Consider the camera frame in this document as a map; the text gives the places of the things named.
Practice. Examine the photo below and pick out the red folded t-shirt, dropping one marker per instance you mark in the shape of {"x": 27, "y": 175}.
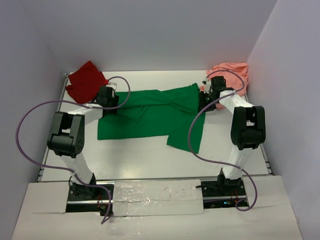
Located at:
{"x": 85, "y": 83}

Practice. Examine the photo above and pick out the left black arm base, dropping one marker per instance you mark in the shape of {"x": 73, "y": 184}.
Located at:
{"x": 82, "y": 199}

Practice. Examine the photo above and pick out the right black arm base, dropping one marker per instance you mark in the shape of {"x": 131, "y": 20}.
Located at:
{"x": 223, "y": 193}

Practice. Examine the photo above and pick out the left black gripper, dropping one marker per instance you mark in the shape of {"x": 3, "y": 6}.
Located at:
{"x": 114, "y": 101}

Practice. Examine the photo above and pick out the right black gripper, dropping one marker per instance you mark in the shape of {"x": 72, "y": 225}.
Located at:
{"x": 202, "y": 103}

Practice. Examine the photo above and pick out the salmon pink crumpled t-shirt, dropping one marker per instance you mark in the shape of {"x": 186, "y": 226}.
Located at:
{"x": 236, "y": 76}

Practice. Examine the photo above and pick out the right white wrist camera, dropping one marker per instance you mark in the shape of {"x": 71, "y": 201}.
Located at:
{"x": 206, "y": 86}

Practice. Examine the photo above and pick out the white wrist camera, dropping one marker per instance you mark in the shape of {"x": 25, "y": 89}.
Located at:
{"x": 112, "y": 85}
{"x": 206, "y": 86}

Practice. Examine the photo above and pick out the taped white cardboard panel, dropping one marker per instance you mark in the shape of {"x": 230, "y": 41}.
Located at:
{"x": 157, "y": 198}

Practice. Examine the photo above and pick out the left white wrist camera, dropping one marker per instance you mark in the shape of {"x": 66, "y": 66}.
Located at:
{"x": 112, "y": 85}

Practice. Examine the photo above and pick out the green t-shirt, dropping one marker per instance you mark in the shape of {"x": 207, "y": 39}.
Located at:
{"x": 150, "y": 113}

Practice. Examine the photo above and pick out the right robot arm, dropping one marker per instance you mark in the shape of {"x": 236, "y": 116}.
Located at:
{"x": 248, "y": 130}

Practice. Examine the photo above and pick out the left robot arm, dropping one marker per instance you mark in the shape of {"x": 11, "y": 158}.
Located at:
{"x": 66, "y": 139}

